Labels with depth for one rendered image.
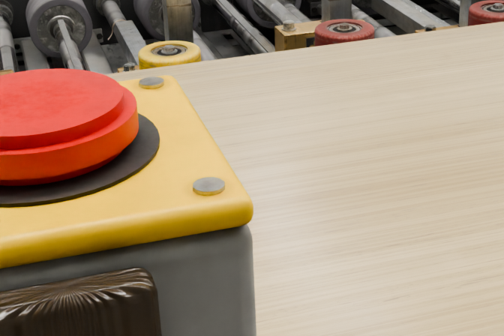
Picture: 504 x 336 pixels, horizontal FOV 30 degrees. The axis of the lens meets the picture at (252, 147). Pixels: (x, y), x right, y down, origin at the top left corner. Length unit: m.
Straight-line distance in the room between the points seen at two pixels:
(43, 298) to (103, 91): 0.05
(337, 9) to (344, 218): 0.63
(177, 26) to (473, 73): 0.43
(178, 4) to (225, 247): 1.16
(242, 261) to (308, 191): 0.68
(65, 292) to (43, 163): 0.03
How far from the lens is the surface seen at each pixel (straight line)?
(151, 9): 1.72
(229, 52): 1.78
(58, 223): 0.17
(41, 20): 1.70
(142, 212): 0.17
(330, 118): 1.01
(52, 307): 0.16
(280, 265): 0.75
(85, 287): 0.16
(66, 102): 0.19
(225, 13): 1.70
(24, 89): 0.20
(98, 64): 1.68
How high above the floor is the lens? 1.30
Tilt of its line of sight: 25 degrees down
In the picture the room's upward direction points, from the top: 2 degrees counter-clockwise
